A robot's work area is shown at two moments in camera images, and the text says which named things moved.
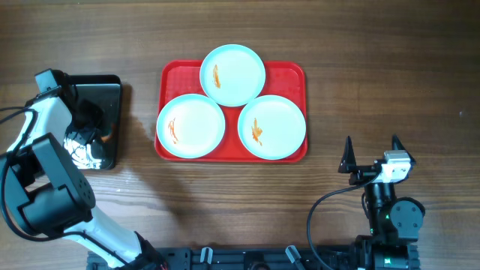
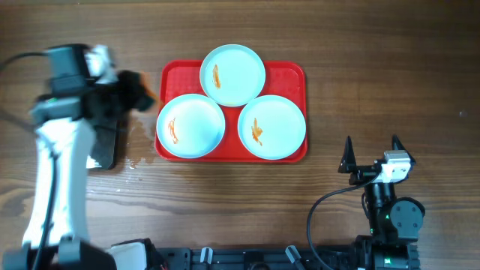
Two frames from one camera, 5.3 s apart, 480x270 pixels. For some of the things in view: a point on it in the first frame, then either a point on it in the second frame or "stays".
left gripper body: x=82 y=136 to x=122 y=94
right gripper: x=364 y=172 stays
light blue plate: x=232 y=75 stays
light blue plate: x=190 y=126 stays
